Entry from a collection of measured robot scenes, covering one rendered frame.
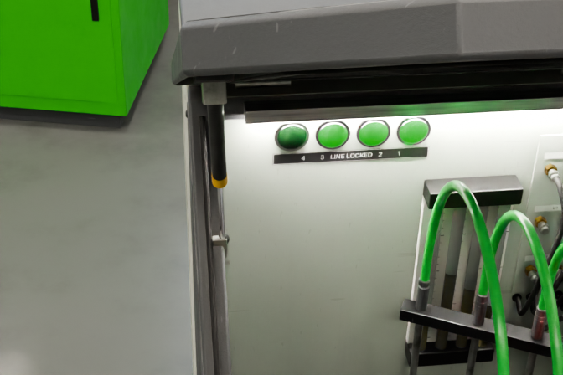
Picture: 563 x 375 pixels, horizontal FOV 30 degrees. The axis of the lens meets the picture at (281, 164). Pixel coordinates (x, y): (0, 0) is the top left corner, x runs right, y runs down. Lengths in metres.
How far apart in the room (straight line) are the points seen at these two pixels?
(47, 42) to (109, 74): 0.25
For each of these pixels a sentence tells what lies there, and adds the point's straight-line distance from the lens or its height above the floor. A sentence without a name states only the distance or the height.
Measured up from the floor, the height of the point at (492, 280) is 1.39.
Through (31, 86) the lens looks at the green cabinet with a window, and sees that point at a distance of 4.12.
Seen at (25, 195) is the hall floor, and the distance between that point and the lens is 3.84.
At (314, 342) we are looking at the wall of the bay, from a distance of 1.79.
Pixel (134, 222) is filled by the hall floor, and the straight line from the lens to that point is 3.66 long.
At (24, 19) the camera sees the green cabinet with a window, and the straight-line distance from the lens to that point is 3.99.
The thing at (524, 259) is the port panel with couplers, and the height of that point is 1.12.
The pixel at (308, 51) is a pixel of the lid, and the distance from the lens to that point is 0.63.
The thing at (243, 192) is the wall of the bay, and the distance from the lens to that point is 1.57.
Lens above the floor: 2.20
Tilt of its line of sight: 34 degrees down
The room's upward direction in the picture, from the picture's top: 1 degrees clockwise
